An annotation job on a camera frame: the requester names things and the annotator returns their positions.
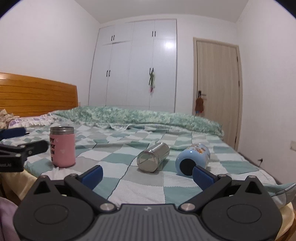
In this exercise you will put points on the white wardrobe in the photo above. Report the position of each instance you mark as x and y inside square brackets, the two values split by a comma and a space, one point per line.
[124, 56]

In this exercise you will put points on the checkered green bed sheet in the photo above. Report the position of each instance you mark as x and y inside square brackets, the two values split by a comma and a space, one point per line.
[123, 182]

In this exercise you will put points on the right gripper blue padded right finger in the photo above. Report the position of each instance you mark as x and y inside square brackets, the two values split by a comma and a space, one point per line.
[212, 186]

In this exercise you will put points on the purple floral pillow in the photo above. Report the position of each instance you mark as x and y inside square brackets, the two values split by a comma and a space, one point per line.
[32, 121]

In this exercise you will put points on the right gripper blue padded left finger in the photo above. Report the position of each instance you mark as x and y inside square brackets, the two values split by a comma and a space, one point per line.
[81, 186]

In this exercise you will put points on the black door handle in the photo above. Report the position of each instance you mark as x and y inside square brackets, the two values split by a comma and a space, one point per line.
[200, 94]

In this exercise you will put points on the wooden headboard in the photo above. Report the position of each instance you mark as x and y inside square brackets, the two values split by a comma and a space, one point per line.
[30, 96]

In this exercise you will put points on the green hanging toy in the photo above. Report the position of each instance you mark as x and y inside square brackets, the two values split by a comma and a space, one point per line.
[151, 80]

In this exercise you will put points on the green floral quilt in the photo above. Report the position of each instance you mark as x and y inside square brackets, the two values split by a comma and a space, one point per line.
[116, 118]

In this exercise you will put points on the beige wooden door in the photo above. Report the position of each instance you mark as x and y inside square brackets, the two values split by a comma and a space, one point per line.
[218, 74]

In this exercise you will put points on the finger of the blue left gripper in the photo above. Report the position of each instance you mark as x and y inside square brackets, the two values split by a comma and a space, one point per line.
[12, 133]

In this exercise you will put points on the blue cartoon cup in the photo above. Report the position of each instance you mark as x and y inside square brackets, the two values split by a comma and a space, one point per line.
[194, 155]

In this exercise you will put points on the stainless steel cup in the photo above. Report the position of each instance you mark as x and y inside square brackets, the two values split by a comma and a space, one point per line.
[150, 159]

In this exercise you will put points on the pink insulated cup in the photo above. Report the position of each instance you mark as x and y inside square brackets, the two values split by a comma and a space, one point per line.
[62, 146]

